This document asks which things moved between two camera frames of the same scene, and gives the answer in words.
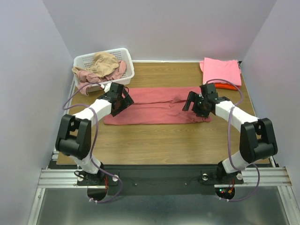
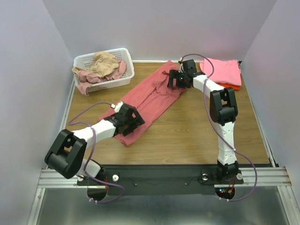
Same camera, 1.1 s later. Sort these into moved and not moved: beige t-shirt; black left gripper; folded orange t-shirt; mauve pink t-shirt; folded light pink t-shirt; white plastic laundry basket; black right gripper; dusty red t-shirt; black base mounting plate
Moved: black right gripper; dusty red t-shirt; black left gripper
Not moved: mauve pink t-shirt; white plastic laundry basket; folded light pink t-shirt; folded orange t-shirt; black base mounting plate; beige t-shirt
